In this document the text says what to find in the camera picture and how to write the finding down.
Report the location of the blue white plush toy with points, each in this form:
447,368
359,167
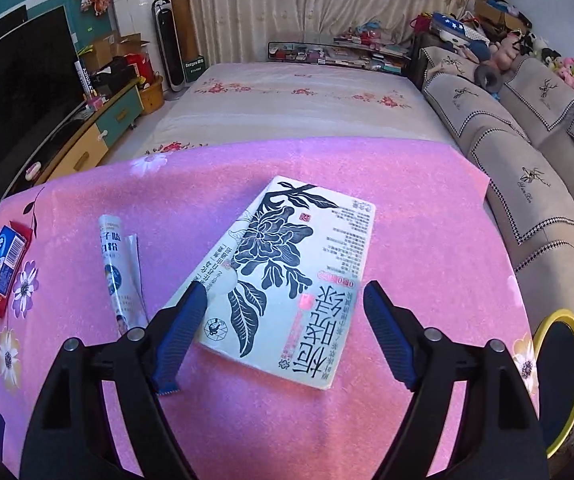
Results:
451,30

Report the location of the red flat packet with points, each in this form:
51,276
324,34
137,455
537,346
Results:
27,233

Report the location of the crumpled white blue wrapper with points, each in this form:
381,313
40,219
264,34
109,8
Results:
120,257

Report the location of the wooden tv cabinet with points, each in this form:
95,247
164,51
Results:
78,145

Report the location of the pile of plush toys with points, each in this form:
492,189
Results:
514,38

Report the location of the low shelf of toys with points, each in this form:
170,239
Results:
363,53

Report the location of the grey neck pillow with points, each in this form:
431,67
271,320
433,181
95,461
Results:
488,78

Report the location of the blue white small box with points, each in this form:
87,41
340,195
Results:
12,247

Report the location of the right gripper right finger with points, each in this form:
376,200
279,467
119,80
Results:
499,436

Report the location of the yellow rimmed black trash bin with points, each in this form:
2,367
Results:
554,352

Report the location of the black tower fan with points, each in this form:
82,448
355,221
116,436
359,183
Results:
169,48

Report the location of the beige sofa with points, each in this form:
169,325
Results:
522,138

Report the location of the floral bed mattress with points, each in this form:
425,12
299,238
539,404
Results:
248,102

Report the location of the large black television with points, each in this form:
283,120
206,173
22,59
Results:
39,88

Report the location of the white floral print carton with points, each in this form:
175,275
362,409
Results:
283,281

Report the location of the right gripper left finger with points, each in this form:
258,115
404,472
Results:
69,435

